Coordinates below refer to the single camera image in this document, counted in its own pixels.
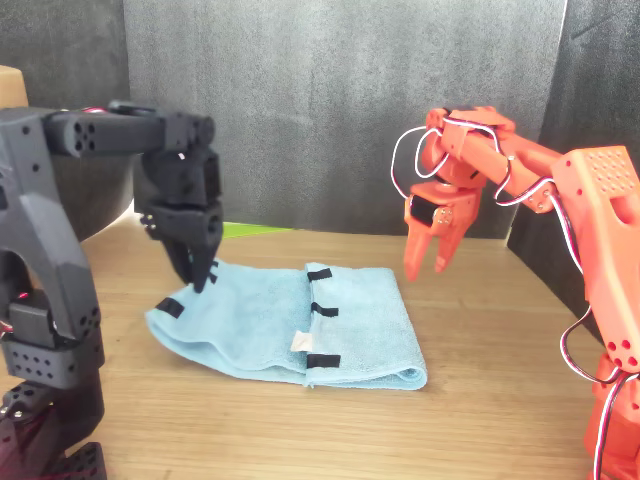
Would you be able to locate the light grey foam backdrop panel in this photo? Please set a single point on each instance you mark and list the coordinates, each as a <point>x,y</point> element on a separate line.
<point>325,100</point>

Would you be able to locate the light blue towel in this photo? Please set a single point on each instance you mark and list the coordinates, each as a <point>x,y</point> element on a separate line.
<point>360,325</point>

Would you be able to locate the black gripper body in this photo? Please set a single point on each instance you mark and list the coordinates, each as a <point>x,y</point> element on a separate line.
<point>190,222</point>

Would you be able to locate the brown cardboard box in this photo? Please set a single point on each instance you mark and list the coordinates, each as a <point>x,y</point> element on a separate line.
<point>12,87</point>

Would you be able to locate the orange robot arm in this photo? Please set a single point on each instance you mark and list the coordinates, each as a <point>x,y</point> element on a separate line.
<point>600,225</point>

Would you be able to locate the dark grey foam panel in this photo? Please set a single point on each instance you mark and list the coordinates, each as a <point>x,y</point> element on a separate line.
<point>600,75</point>
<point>75,50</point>

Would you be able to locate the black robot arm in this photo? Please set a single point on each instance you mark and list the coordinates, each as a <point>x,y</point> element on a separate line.
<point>35,225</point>

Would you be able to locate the green acrylic triangle bracket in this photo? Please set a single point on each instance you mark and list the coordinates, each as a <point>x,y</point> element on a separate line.
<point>250,230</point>

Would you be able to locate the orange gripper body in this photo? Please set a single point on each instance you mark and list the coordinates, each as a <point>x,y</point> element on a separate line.
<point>455,210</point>

